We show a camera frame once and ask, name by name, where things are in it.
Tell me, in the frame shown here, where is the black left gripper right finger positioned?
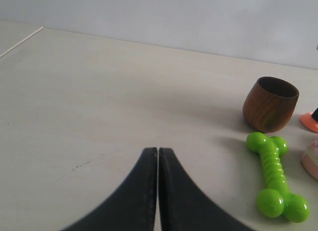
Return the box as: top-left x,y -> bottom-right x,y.
158,148 -> 251,231

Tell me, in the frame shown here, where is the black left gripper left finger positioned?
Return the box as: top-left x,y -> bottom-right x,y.
64,148 -> 158,231

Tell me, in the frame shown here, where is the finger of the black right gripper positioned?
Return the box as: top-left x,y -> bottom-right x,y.
312,108 -> 318,123

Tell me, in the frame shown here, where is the small orange peach toy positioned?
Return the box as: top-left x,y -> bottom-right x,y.
300,113 -> 318,133

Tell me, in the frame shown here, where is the pink strawberry cake toy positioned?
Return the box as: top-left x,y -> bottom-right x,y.
301,139 -> 318,180

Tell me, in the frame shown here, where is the brown wooden cup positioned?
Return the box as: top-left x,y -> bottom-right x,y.
242,77 -> 299,133

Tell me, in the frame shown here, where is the green plastic bone toy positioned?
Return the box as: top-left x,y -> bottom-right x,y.
245,132 -> 311,223

